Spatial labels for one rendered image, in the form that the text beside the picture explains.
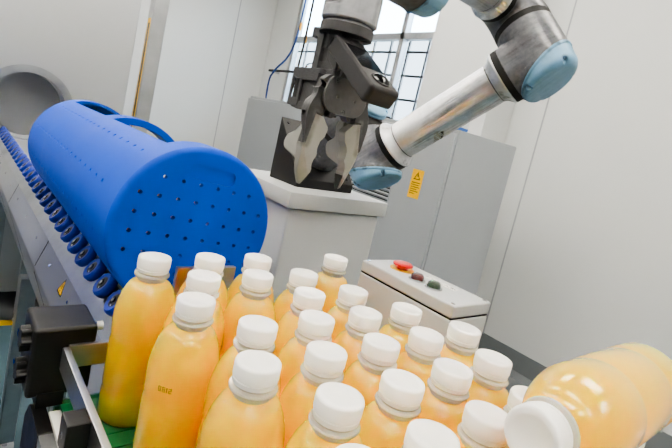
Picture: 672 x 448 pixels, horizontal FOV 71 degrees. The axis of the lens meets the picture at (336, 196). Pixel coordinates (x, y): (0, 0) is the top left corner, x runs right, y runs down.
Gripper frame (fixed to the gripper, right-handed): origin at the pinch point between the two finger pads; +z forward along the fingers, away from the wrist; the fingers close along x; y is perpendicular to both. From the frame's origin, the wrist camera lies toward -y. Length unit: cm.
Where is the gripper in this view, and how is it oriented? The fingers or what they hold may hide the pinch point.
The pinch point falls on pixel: (323, 178)
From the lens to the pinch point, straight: 63.6
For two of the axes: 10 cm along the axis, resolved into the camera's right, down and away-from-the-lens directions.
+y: -6.2, -2.4, 7.4
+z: -2.3, 9.7, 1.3
